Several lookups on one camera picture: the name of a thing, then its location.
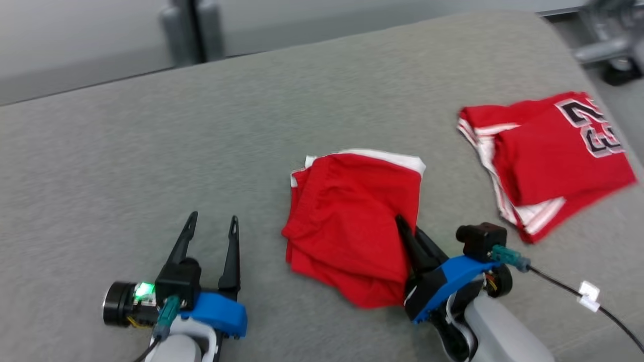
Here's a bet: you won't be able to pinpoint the grey partition post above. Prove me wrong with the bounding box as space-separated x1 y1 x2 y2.
171 0 212 65

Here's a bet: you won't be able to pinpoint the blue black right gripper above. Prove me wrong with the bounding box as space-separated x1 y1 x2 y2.
394 215 514 324

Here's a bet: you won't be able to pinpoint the white cable tag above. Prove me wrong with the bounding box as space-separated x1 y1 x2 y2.
577 280 601 313

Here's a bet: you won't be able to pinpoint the grey office chair base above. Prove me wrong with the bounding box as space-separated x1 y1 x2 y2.
573 0 644 87

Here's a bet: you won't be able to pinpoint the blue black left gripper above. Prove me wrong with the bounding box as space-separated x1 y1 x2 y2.
103 211 249 339

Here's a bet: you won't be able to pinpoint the red jersey with white sleeves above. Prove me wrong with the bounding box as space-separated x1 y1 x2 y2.
456 91 638 245

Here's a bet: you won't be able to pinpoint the grey cylinder post foot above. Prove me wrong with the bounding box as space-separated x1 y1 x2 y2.
198 0 225 62
159 4 185 69

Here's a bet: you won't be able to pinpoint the red shorts with white stripe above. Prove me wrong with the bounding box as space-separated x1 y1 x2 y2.
280 148 427 309

